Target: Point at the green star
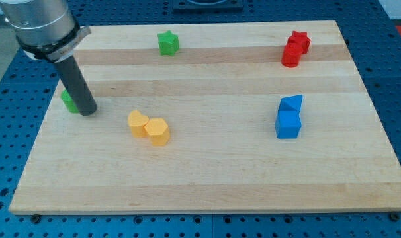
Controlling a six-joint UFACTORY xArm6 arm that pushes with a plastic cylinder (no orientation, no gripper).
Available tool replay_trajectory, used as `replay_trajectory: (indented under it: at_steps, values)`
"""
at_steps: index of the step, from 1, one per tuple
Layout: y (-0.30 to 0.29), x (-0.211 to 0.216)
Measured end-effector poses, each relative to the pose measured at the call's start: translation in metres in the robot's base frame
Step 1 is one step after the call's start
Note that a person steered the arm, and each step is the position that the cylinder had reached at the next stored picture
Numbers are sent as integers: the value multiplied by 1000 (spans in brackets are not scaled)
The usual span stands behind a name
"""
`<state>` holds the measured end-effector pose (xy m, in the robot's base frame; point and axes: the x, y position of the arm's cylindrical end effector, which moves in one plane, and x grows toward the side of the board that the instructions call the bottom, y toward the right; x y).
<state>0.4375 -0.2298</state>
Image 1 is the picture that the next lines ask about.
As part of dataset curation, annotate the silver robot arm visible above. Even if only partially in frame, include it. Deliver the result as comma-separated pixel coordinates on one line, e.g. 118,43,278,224
0,0,91,63

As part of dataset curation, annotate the green star block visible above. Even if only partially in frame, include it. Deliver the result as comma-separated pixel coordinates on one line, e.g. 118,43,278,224
157,30,179,56

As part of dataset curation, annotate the red star block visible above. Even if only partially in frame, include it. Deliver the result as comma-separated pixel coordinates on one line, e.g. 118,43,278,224
287,31,311,54

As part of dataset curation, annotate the yellow hexagon block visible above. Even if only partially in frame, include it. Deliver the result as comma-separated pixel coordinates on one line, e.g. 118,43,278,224
144,118,171,146

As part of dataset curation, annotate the wooden board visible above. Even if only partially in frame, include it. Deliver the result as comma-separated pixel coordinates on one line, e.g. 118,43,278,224
9,20,401,215

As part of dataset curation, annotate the yellow heart block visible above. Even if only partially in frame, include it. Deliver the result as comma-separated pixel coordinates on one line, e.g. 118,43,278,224
128,110,150,138

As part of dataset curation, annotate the blue cube block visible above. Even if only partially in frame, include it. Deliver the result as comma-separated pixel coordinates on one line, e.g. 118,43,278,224
275,111,302,139

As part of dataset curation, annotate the blue triangle block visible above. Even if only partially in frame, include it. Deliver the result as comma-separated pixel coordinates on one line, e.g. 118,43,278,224
278,95,303,112

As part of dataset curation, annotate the red cylinder block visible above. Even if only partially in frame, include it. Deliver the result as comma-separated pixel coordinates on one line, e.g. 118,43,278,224
281,43,303,68

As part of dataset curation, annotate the green cylinder block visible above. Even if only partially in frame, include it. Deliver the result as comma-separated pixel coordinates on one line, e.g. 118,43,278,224
60,89,79,113

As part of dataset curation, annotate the dark grey pointer rod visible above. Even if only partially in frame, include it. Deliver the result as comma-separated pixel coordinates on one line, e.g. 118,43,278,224
54,56,97,116

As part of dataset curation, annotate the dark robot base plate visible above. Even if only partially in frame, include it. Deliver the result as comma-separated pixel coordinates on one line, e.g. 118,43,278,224
172,0,244,13

